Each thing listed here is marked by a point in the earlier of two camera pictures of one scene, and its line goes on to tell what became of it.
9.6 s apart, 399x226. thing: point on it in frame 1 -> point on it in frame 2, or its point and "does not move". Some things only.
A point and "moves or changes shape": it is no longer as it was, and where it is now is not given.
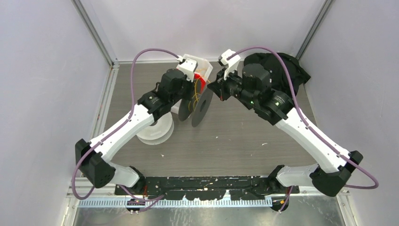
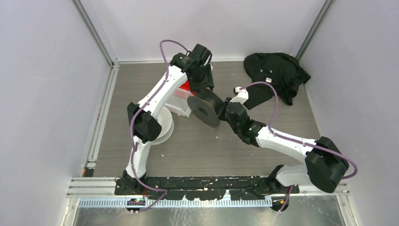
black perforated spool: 196,105 moves or changes shape
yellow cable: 196,96 -> 208,103
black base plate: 208,188 does not move
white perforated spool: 158,133 does not move
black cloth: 277,77 does not move
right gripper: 219,85 -> 221,114
